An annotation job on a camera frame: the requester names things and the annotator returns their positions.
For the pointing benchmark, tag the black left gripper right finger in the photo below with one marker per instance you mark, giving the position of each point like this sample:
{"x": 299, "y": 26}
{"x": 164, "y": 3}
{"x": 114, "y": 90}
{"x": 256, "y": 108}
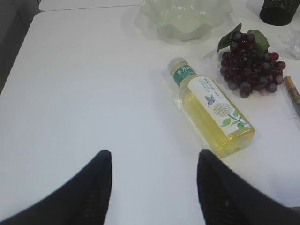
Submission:
{"x": 226, "y": 199}

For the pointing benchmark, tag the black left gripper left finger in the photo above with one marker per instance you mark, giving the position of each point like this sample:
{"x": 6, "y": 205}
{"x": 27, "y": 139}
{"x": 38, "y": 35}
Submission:
{"x": 83, "y": 200}

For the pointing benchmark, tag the yellow tea bottle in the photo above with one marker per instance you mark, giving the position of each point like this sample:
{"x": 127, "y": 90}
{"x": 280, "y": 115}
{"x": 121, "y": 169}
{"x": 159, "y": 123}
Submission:
{"x": 224, "y": 128}

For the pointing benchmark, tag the purple grape bunch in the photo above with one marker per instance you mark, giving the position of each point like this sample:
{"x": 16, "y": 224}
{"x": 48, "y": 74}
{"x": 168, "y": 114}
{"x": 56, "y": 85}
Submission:
{"x": 247, "y": 65}

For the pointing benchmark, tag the clear plastic sheet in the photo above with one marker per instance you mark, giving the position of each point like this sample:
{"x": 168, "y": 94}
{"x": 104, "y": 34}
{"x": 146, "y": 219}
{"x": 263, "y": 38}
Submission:
{"x": 291, "y": 42}

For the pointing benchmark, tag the gold glitter pen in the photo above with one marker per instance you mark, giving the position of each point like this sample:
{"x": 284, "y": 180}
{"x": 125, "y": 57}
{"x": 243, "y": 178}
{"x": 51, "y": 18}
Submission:
{"x": 293, "y": 94}

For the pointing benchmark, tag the green wavy glass plate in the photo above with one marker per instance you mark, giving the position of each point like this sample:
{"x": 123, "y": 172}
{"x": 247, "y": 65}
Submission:
{"x": 185, "y": 20}

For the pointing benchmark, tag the black mesh pen holder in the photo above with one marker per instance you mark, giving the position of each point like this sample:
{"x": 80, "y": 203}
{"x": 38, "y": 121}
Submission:
{"x": 278, "y": 12}

